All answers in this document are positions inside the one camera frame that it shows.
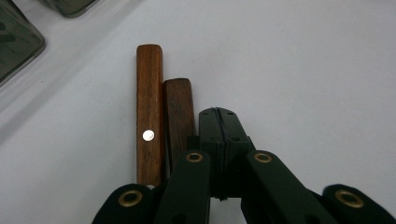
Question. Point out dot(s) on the white foam board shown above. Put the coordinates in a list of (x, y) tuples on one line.
[(295, 77)]

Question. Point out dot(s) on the smoked translucent plastic bin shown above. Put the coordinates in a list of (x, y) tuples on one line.
[(18, 46), (71, 7)]

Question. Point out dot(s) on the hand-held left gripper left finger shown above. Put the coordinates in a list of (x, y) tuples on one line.
[(211, 133)]

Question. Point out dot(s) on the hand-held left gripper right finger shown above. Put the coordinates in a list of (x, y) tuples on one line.
[(233, 140)]

